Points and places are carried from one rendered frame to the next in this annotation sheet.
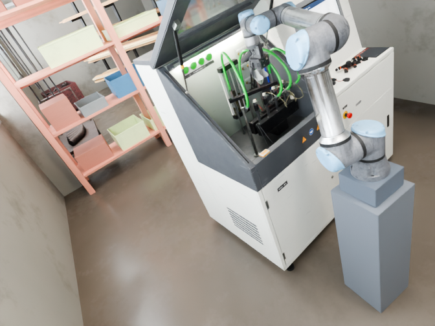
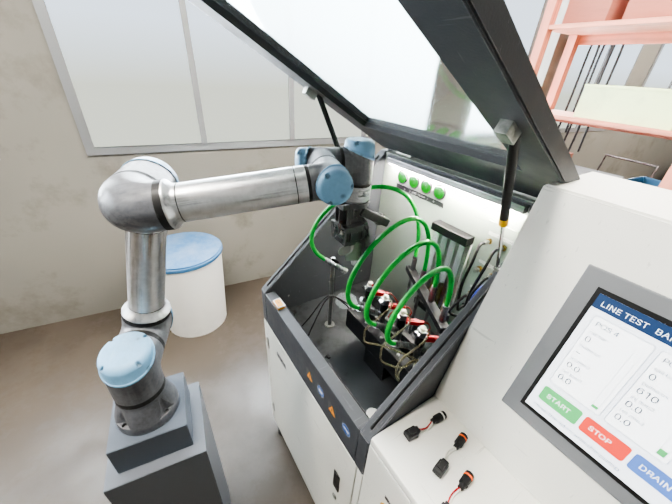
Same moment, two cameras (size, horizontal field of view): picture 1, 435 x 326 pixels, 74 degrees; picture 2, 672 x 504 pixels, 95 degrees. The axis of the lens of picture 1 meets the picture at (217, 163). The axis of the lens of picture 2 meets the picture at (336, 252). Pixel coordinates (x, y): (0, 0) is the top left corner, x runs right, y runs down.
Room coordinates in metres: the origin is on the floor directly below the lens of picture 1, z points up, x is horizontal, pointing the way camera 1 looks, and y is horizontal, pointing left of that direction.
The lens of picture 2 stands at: (1.29, -1.15, 1.73)
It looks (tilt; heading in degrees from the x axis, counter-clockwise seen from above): 31 degrees down; 81
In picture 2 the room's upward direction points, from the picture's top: 3 degrees clockwise
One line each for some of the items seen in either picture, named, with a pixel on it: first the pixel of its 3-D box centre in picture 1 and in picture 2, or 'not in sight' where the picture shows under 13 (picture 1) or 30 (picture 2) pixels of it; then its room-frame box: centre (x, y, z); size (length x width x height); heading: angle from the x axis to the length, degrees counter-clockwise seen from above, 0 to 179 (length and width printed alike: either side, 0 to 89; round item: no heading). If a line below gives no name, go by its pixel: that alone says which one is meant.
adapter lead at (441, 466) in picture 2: not in sight; (451, 453); (1.63, -0.82, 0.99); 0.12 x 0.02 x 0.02; 36
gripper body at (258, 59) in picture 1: (257, 56); (351, 220); (1.44, -0.39, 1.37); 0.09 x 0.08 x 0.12; 26
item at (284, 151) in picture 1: (294, 143); (307, 360); (1.32, -0.44, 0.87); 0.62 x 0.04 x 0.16; 116
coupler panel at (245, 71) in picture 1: (248, 65); (489, 274); (1.88, -0.44, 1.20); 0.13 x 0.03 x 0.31; 116
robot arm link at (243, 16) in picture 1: (248, 23); (357, 161); (1.45, -0.39, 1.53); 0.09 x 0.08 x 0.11; 7
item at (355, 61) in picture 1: (351, 63); not in sight; (1.73, -1.06, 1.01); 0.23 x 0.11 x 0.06; 116
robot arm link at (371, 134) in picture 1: (366, 138); (132, 365); (0.88, -0.58, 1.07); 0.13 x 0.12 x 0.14; 97
